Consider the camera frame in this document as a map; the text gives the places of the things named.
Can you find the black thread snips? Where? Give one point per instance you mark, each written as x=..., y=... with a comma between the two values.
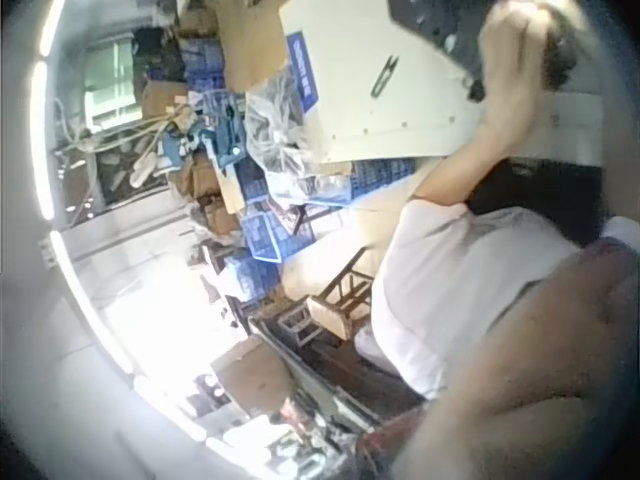
x=384, y=76

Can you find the brown cardboard box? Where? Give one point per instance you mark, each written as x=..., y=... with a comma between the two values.
x=255, y=375

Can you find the heap of boxes and clutter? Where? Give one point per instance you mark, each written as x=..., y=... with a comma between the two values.
x=200, y=160

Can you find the person's left fingers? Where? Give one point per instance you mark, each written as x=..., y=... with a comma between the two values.
x=520, y=20

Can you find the white light tube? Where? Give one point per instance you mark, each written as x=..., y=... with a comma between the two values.
x=40, y=140
x=85, y=300
x=52, y=20

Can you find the person's left hand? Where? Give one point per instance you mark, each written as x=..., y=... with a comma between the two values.
x=515, y=70

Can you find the window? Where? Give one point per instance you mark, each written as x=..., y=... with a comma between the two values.
x=107, y=82

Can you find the wooden stool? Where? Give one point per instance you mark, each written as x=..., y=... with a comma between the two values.
x=335, y=305

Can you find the clear plastic bag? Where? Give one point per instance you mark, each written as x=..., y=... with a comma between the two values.
x=275, y=125

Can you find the black perforated piece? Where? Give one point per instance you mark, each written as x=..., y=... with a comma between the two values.
x=440, y=35

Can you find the large cardboard sheet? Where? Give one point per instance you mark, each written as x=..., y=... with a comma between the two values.
x=250, y=40

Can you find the dark wooden bench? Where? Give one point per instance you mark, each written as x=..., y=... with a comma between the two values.
x=340, y=370

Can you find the white work table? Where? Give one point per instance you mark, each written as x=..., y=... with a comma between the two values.
x=350, y=100

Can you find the blue plastic crate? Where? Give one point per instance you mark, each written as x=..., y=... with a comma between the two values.
x=250, y=275
x=380, y=177
x=265, y=235

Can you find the stack of blue crates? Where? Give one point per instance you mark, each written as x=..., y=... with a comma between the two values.
x=202, y=60

